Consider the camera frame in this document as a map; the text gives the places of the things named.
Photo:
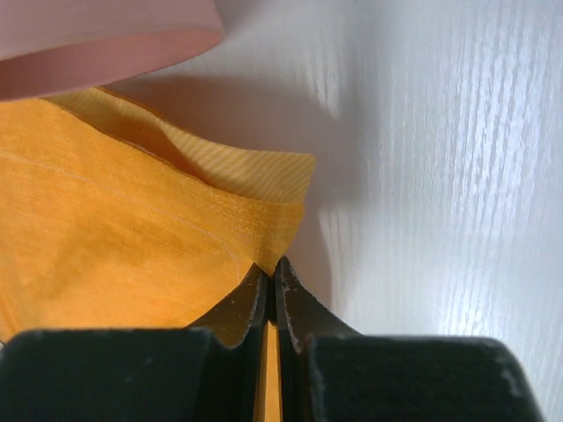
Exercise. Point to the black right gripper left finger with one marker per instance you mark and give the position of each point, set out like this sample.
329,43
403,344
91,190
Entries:
210,370

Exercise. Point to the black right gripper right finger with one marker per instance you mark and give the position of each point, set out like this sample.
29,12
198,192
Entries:
331,372

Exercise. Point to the orange Mickey Mouse placemat cloth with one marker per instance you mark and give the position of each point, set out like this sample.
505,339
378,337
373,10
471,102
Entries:
113,217

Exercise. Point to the pink plastic cup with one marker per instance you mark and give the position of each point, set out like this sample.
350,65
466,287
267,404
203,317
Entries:
49,47

